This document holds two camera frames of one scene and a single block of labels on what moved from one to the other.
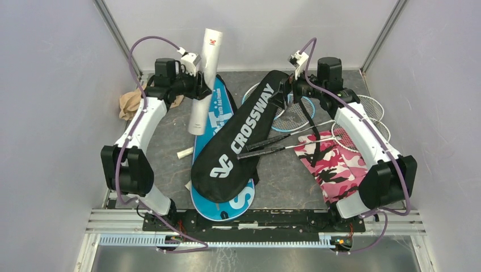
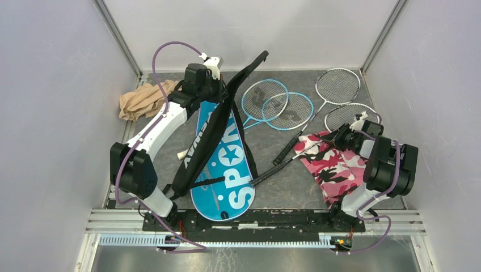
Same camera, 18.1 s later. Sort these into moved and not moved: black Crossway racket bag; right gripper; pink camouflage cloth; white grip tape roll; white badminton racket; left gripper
Moved: left gripper; right gripper; black Crossway racket bag; white badminton racket
Not moved: white grip tape roll; pink camouflage cloth
